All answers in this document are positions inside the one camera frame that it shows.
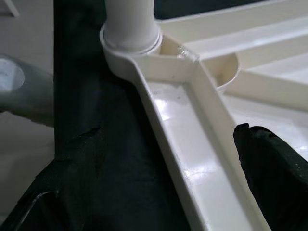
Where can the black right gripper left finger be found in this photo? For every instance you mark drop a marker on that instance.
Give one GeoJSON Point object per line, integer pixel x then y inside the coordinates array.
{"type": "Point", "coordinates": [60, 187]}

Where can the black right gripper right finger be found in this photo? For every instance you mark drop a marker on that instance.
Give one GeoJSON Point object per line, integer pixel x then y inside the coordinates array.
{"type": "Point", "coordinates": [276, 180]}

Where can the black tablecloth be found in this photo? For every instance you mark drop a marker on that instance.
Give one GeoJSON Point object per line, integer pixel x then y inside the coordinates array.
{"type": "Point", "coordinates": [96, 96]}

